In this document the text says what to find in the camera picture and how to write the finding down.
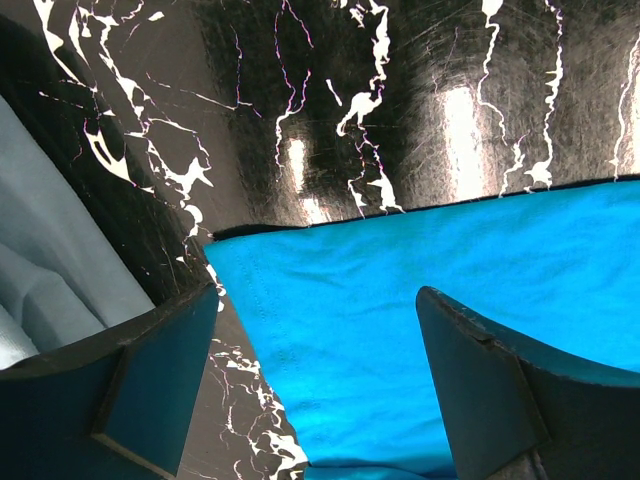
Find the bright blue t shirt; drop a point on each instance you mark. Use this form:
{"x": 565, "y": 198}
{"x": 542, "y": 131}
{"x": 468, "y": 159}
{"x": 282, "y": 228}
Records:
{"x": 330, "y": 311}

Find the folded light blue t shirt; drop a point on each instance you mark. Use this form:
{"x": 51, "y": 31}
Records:
{"x": 61, "y": 280}

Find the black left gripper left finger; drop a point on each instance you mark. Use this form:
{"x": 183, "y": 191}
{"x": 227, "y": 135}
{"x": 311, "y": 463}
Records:
{"x": 115, "y": 405}

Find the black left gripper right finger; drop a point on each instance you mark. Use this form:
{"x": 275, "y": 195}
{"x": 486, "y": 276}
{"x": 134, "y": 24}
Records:
{"x": 516, "y": 408}

